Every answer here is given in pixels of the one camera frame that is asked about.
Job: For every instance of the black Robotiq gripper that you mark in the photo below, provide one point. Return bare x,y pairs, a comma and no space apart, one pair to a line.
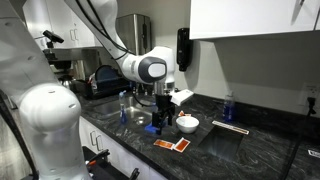
164,104

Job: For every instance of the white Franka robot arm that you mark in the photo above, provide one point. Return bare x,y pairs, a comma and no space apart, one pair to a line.
46,116

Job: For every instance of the flat orange card white border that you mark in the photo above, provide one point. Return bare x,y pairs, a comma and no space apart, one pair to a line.
164,144
181,145

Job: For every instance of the white bowl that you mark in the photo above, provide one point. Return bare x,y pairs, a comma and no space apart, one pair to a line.
187,124

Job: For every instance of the blue sponge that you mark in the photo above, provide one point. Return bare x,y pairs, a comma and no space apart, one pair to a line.
149,128

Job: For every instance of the clear plastic water bottle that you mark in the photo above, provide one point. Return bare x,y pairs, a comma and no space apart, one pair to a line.
123,108

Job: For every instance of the white lower cabinet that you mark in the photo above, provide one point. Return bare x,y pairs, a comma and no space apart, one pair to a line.
116,150

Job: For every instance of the stainless steel sink basin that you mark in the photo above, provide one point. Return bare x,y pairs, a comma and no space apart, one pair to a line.
108,108

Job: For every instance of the black orange-tipped clamp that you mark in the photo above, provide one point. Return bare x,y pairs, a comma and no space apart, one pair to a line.
99,156
134,174

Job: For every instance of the black dish rack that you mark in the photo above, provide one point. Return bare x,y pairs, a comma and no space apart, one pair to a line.
106,88

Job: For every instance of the dark blue soap bottle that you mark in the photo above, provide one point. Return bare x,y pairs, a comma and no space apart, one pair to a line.
228,108

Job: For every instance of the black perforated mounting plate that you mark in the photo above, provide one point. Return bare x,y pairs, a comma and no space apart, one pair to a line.
110,170

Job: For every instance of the blue plate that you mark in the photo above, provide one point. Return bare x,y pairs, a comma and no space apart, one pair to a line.
106,74

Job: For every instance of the stainless paper towel dispenser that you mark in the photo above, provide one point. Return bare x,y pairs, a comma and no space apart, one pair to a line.
133,33

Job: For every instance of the black coffee machine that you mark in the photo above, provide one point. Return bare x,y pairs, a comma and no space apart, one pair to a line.
65,68

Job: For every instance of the black power plug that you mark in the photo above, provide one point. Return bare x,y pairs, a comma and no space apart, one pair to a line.
311,104

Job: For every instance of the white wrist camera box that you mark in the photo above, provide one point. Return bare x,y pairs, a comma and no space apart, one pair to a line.
181,97

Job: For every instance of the black wall soap dispenser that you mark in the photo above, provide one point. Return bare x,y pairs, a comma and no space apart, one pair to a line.
184,49

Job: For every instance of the white upper wall cabinet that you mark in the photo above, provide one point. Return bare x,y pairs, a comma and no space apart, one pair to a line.
253,18

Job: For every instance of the black camera on stand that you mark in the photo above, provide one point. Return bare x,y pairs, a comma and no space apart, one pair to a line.
53,36

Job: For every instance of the white wall outlet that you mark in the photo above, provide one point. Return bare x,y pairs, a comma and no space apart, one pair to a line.
311,90

